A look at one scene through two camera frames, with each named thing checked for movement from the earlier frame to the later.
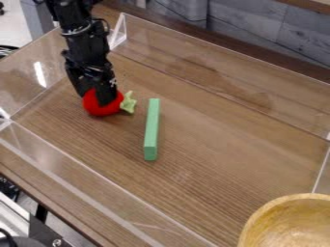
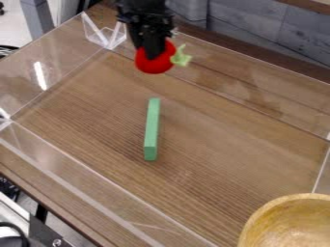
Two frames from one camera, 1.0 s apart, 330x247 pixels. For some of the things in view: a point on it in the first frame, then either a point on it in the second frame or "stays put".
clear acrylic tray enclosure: [228, 130] stays put
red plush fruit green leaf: [92, 107] → [161, 64]
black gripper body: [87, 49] → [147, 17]
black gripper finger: [83, 77] → [137, 36]
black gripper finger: [105, 86] → [153, 41]
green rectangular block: [151, 135] stays put
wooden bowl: [290, 221] stays put
